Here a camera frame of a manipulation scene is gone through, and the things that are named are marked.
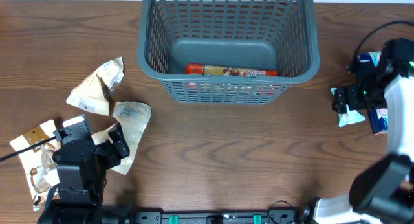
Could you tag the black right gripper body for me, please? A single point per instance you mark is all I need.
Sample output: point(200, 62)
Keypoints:
point(367, 96)

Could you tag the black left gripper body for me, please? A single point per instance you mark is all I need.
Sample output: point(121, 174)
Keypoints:
point(108, 154)

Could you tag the teal snack wrapper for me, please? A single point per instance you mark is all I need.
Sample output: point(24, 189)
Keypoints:
point(351, 117)

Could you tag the blue tissue pack box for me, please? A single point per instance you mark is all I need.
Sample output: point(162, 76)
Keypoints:
point(378, 117)

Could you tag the red snack bar package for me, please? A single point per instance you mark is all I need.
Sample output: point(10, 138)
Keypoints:
point(224, 71)

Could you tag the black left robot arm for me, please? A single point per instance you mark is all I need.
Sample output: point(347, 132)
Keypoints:
point(81, 168)

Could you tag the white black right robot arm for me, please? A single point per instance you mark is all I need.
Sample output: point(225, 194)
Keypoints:
point(376, 195)

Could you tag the beige clear pouch middle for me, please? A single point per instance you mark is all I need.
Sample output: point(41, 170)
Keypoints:
point(133, 118)

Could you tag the beige crumpled pouch upper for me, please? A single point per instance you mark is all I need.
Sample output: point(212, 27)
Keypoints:
point(92, 93)

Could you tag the white brown treat pouch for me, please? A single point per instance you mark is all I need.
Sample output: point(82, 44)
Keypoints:
point(41, 170)

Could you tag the grey plastic lattice basket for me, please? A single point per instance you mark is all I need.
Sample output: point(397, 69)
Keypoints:
point(276, 35)

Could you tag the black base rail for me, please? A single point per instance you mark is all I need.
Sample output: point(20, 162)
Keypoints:
point(282, 215)

